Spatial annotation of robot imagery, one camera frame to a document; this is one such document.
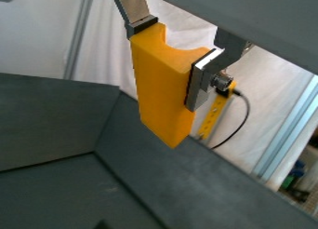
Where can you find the yellow arch block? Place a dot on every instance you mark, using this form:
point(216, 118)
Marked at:
point(161, 72)

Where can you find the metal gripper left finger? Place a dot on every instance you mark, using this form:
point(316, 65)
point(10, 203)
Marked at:
point(136, 16)

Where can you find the aluminium frame post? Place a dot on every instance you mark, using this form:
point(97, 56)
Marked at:
point(73, 51)

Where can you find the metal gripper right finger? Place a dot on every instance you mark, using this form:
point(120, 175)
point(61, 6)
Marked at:
point(206, 73)

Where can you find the yellow perforated bracket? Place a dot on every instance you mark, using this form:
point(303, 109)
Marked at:
point(215, 110)

